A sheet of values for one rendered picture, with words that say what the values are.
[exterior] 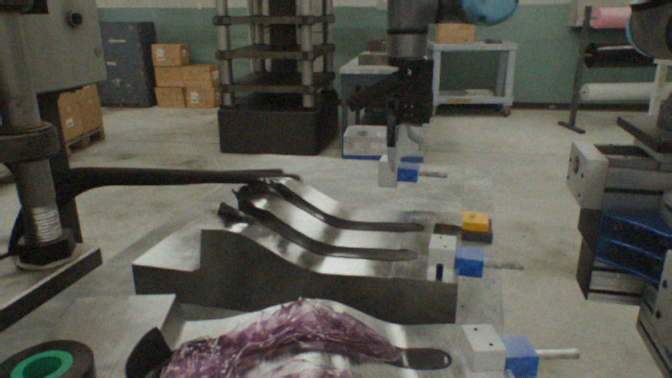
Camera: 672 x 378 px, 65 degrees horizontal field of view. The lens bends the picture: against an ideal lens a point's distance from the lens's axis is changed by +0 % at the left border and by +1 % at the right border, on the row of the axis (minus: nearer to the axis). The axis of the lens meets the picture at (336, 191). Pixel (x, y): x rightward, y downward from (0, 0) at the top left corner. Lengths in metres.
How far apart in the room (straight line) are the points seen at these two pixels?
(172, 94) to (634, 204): 6.90
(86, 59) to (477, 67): 6.17
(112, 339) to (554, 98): 7.01
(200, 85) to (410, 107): 6.46
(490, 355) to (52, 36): 1.07
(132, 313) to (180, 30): 7.27
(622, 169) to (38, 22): 1.15
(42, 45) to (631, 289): 1.24
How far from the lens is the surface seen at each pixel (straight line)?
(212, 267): 0.81
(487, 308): 0.85
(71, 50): 1.34
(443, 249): 0.75
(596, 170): 0.99
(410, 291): 0.73
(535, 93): 7.32
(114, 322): 0.64
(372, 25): 7.12
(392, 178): 1.03
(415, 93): 0.99
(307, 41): 4.61
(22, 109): 1.05
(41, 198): 1.09
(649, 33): 1.14
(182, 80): 7.45
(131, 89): 7.68
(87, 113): 5.65
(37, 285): 1.06
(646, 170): 1.02
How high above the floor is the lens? 1.23
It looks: 19 degrees down
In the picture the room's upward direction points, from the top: straight up
